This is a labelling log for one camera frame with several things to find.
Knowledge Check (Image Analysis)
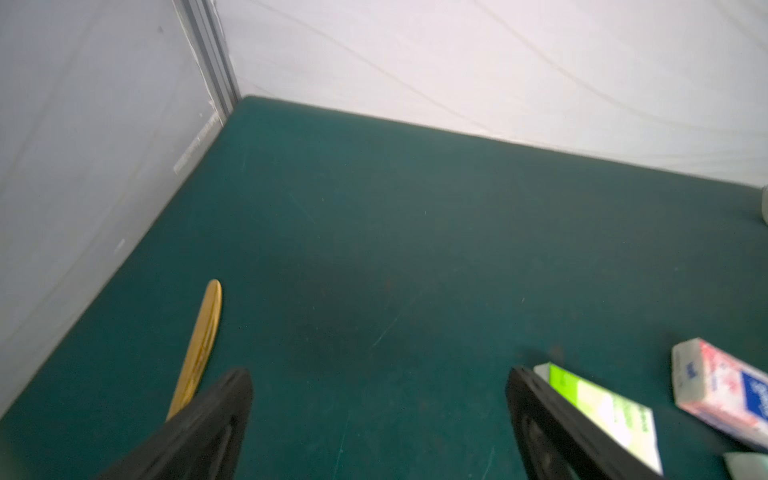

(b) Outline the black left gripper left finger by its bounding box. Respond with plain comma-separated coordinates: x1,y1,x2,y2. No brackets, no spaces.
98,368,253,479

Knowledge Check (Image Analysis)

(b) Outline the green tissue pack far left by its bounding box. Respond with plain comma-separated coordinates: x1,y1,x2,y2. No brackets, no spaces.
533,362,664,475

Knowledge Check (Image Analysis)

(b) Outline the pink tissue pack upper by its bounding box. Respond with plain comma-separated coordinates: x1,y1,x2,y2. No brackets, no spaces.
671,338,767,452

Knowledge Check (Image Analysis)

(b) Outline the yellow wooden knife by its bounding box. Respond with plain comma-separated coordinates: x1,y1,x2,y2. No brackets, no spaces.
166,279,223,420

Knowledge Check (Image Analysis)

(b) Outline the white plastic storage box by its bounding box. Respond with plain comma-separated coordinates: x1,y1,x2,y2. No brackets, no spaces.
761,185,768,225

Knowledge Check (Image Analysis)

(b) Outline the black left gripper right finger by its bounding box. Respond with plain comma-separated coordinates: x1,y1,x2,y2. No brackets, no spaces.
505,367,660,479

